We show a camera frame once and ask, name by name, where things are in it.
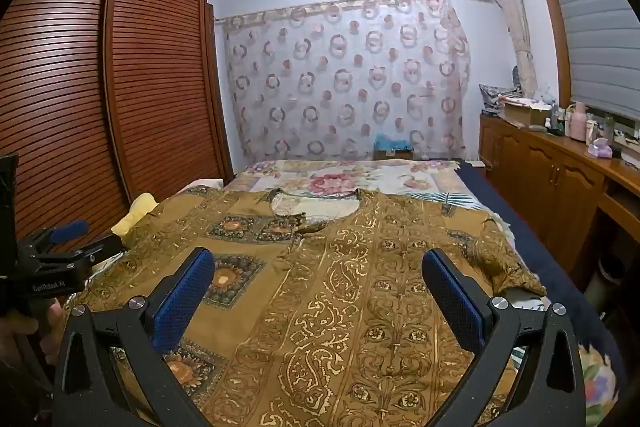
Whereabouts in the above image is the yellow plush toy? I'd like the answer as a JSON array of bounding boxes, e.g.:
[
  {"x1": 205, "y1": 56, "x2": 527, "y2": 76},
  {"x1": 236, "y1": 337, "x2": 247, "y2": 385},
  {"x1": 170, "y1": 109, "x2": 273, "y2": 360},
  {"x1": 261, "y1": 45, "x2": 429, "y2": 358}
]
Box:
[{"x1": 111, "y1": 193, "x2": 161, "y2": 238}]

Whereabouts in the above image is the small cardboard box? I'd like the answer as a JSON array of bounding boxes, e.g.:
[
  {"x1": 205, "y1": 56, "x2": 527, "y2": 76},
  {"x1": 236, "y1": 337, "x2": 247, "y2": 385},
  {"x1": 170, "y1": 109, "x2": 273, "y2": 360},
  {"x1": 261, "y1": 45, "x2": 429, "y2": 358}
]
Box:
[{"x1": 372, "y1": 148, "x2": 416, "y2": 162}]

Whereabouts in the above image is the purple tissue box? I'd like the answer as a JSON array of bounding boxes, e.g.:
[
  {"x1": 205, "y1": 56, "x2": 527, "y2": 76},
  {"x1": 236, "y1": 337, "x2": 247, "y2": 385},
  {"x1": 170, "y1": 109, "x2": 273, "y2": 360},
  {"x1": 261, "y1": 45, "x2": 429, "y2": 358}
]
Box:
[{"x1": 586, "y1": 139, "x2": 615, "y2": 158}]

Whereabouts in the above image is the person's left hand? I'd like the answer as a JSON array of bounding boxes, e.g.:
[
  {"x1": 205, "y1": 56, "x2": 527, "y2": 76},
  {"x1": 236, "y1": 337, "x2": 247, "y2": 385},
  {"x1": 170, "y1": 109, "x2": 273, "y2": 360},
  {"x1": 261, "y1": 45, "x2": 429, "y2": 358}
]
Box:
[{"x1": 0, "y1": 297, "x2": 67, "y2": 370}]

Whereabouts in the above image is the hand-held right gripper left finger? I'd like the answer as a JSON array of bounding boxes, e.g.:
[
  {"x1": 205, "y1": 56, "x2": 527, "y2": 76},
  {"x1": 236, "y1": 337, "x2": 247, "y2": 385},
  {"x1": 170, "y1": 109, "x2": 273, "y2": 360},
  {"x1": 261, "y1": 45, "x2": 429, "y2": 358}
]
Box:
[{"x1": 52, "y1": 247, "x2": 216, "y2": 427}]

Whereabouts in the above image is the floral blanket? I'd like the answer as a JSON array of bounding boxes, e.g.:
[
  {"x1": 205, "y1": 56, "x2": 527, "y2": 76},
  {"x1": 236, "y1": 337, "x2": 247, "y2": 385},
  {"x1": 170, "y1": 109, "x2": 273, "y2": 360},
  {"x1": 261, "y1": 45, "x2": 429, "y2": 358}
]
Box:
[{"x1": 232, "y1": 158, "x2": 463, "y2": 208}]

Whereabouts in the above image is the brown louvred wooden wardrobe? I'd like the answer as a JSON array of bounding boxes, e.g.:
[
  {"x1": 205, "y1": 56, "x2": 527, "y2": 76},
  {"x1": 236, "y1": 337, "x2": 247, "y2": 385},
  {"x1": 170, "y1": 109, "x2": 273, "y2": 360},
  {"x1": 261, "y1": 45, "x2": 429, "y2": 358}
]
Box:
[{"x1": 0, "y1": 0, "x2": 235, "y2": 253}]

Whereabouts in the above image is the circle print sheer curtain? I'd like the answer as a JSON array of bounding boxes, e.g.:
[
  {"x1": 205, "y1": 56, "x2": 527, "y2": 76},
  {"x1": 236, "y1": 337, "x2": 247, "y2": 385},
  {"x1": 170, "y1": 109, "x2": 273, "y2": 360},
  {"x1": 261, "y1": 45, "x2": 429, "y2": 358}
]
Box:
[{"x1": 215, "y1": 0, "x2": 473, "y2": 162}]

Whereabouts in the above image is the beige window curtain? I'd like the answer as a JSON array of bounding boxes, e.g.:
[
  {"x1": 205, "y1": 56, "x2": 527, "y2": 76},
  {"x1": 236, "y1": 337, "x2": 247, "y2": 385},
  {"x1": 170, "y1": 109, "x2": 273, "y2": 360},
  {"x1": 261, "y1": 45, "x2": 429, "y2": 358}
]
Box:
[{"x1": 482, "y1": 0, "x2": 538, "y2": 98}]

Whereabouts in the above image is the open cardboard box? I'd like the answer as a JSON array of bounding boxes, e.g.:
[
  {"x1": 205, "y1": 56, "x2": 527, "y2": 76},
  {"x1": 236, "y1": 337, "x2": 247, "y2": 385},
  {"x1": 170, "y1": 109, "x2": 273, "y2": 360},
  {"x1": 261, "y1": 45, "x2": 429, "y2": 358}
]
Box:
[{"x1": 502, "y1": 99, "x2": 548, "y2": 128}]

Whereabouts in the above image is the wooden sideboard cabinet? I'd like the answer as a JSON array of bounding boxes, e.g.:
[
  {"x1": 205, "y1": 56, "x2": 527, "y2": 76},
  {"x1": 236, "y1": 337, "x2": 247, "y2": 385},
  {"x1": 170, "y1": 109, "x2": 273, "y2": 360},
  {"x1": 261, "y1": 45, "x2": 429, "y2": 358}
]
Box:
[{"x1": 479, "y1": 112, "x2": 640, "y2": 288}]

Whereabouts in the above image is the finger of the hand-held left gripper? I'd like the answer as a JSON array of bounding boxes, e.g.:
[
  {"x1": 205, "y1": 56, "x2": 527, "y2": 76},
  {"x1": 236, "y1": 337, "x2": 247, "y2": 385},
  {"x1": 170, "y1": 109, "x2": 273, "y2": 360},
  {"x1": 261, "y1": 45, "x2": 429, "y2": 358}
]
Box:
[
  {"x1": 37, "y1": 234, "x2": 125, "y2": 270},
  {"x1": 22, "y1": 220, "x2": 90, "y2": 258}
]

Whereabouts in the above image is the grey bin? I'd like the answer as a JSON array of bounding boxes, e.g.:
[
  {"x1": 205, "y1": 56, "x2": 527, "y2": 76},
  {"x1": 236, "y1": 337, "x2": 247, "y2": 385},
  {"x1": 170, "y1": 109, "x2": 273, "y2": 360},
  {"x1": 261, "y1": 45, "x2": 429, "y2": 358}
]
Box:
[{"x1": 585, "y1": 254, "x2": 626, "y2": 303}]

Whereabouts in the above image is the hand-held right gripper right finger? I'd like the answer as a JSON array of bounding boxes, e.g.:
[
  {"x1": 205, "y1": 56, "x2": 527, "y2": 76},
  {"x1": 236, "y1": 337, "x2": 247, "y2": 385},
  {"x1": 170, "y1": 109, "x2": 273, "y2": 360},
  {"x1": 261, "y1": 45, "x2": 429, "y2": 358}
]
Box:
[{"x1": 421, "y1": 248, "x2": 587, "y2": 427}]

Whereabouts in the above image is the colourful floral sheet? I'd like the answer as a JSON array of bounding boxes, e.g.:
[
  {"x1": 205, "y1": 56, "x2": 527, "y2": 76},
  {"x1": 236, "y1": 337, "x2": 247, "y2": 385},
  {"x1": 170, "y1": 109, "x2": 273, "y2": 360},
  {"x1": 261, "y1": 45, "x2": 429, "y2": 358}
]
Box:
[{"x1": 575, "y1": 342, "x2": 621, "y2": 427}]

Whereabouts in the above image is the patterned fabric bag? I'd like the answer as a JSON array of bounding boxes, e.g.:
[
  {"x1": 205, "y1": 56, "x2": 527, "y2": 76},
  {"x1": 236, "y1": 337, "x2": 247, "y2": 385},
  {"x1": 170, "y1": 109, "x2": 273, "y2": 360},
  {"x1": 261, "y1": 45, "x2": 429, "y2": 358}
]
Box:
[{"x1": 479, "y1": 83, "x2": 523, "y2": 115}]

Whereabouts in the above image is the wooden window frame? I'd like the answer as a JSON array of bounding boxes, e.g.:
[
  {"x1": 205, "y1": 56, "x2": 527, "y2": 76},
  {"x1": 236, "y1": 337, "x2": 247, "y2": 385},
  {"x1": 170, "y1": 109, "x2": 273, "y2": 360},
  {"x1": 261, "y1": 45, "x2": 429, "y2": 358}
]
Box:
[{"x1": 522, "y1": 0, "x2": 576, "y2": 108}]

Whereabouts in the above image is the blue fluffy item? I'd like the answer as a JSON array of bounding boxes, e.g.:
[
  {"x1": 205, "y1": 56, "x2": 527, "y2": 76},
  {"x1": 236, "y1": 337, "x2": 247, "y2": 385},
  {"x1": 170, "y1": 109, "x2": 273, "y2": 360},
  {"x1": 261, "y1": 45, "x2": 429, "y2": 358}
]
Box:
[{"x1": 372, "y1": 133, "x2": 412, "y2": 152}]

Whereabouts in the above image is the golden brown patterned shirt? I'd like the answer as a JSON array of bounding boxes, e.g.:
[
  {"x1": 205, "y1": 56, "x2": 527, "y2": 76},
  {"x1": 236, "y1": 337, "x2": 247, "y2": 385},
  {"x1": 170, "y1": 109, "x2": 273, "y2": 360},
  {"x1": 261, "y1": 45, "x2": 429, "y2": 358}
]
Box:
[{"x1": 75, "y1": 187, "x2": 548, "y2": 427}]

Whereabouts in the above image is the pink thermos jug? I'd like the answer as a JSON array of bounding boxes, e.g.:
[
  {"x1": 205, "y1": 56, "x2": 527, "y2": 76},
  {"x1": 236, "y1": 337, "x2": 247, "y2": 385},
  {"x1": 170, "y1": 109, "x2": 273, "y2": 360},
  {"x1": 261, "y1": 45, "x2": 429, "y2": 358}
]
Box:
[{"x1": 570, "y1": 102, "x2": 588, "y2": 142}]

